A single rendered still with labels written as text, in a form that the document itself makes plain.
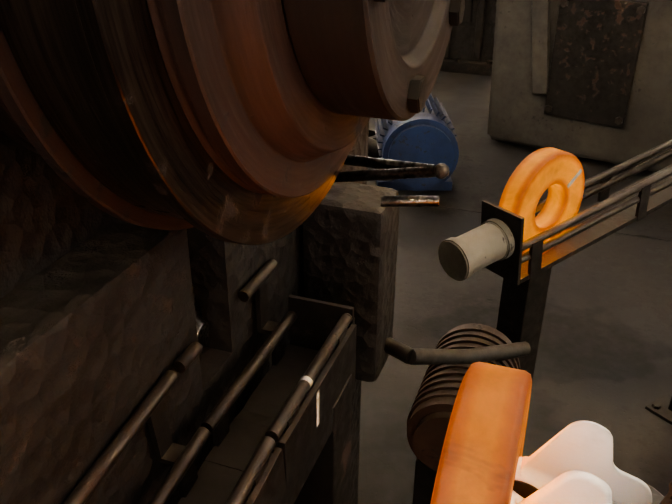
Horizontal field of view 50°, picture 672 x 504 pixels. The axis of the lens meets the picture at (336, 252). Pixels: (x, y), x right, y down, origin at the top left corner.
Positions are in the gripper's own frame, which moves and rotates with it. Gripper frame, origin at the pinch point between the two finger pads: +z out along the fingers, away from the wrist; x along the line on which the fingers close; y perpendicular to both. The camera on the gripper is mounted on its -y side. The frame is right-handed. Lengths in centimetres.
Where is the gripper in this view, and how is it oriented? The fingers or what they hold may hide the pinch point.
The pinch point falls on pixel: (483, 485)
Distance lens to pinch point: 40.0
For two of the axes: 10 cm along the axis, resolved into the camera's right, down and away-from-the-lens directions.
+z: -9.0, -4.0, 1.5
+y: 2.6, -8.0, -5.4
